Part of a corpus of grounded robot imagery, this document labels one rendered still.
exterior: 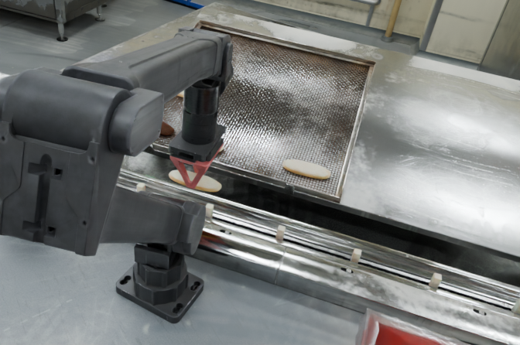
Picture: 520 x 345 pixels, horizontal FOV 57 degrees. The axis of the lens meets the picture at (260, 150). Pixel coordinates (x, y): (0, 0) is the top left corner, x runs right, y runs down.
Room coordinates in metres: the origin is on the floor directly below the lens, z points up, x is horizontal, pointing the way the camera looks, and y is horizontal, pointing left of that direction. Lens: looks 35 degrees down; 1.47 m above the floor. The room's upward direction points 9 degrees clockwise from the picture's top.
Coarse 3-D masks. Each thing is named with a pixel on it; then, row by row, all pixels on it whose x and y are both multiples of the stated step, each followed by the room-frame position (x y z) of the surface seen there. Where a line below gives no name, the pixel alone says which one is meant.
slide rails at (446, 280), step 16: (160, 192) 0.70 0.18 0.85; (224, 208) 0.68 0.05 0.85; (224, 224) 0.64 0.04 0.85; (256, 224) 0.65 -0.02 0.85; (272, 224) 0.66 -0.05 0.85; (272, 240) 0.62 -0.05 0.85; (304, 240) 0.63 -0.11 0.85; (320, 240) 0.64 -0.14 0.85; (368, 256) 0.62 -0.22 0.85; (384, 256) 0.62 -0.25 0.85; (384, 272) 0.58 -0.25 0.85; (416, 272) 0.60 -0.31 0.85; (432, 272) 0.60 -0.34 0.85; (432, 288) 0.57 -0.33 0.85; (464, 288) 0.58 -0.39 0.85; (480, 288) 0.58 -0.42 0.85; (480, 304) 0.55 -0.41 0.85; (512, 304) 0.56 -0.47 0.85
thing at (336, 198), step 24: (216, 24) 1.28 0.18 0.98; (264, 48) 1.21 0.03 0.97; (288, 48) 1.22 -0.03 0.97; (312, 48) 1.22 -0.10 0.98; (264, 72) 1.10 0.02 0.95; (336, 72) 1.14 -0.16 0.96; (240, 96) 0.99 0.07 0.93; (168, 120) 0.88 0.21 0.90; (288, 120) 0.93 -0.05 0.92; (312, 120) 0.94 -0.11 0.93; (360, 120) 0.94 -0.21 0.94; (288, 144) 0.85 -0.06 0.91; (312, 144) 0.86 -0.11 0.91; (264, 168) 0.77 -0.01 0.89; (312, 192) 0.72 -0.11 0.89; (336, 192) 0.73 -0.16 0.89
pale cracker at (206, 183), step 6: (174, 174) 0.67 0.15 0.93; (192, 174) 0.67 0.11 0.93; (174, 180) 0.66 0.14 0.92; (180, 180) 0.65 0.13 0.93; (192, 180) 0.66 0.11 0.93; (204, 180) 0.66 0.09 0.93; (210, 180) 0.66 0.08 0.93; (198, 186) 0.65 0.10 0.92; (204, 186) 0.65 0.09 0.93; (210, 186) 0.65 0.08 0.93; (216, 186) 0.65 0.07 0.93
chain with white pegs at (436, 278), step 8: (144, 184) 0.69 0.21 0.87; (208, 208) 0.65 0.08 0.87; (208, 216) 0.65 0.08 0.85; (264, 232) 0.64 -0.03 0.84; (280, 232) 0.63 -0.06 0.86; (288, 240) 0.63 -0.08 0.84; (312, 248) 0.62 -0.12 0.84; (336, 256) 0.62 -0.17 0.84; (352, 256) 0.60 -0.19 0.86; (360, 256) 0.60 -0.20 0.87; (360, 264) 0.61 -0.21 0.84; (392, 272) 0.60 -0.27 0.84; (416, 280) 0.59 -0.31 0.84; (432, 280) 0.58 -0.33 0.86; (440, 280) 0.57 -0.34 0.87; (440, 288) 0.58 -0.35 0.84; (464, 296) 0.57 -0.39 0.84; (472, 296) 0.57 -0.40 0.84; (488, 304) 0.56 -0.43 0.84; (496, 304) 0.56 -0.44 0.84
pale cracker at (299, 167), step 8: (288, 160) 0.79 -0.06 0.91; (296, 160) 0.79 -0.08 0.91; (288, 168) 0.77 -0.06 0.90; (296, 168) 0.77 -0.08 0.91; (304, 168) 0.78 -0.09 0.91; (312, 168) 0.78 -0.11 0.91; (320, 168) 0.78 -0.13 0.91; (312, 176) 0.76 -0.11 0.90; (320, 176) 0.76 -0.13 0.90; (328, 176) 0.77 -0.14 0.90
